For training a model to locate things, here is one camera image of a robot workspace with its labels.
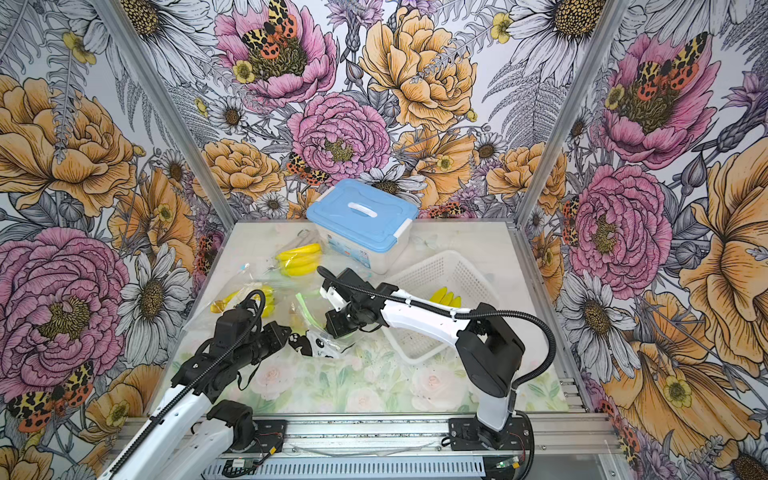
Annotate blue lid storage box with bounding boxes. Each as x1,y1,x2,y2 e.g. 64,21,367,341
306,179,419,274

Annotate metal wire tongs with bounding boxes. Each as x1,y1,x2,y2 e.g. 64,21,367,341
269,229,316,259

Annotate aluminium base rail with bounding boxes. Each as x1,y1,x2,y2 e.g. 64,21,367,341
101,413,625,480

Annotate panda zip-top bag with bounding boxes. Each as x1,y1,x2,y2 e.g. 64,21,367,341
288,292,357,359

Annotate clear bag with banana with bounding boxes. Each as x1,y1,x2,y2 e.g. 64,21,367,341
183,265,299,335

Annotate white plastic basket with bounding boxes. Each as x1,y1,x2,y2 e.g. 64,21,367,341
384,250,500,365

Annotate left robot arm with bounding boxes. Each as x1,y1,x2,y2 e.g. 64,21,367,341
100,289,291,479

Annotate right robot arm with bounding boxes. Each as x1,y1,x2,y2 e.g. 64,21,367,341
317,266,557,450

